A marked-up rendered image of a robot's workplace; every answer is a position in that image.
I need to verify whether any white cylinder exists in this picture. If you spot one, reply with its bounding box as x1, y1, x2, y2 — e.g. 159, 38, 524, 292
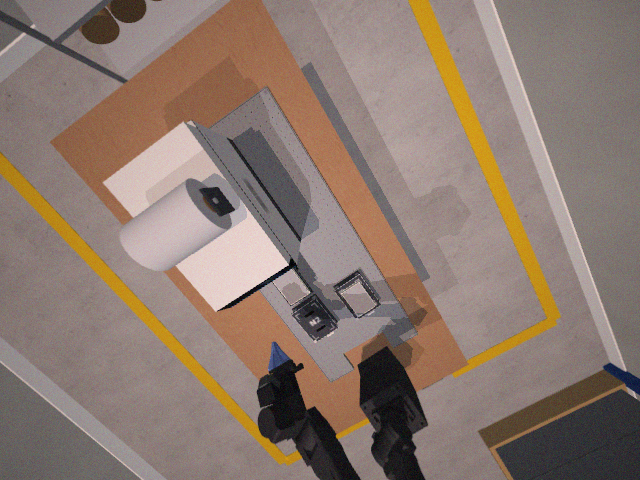
119, 178, 232, 271

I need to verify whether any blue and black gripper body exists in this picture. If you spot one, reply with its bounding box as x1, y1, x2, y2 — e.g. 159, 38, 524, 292
269, 360, 304, 399

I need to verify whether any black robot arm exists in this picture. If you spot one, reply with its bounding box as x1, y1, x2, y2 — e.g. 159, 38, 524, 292
257, 371, 425, 480

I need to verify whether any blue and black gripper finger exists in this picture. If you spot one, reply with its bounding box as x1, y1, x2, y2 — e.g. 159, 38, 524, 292
272, 341, 291, 367
268, 343, 276, 371

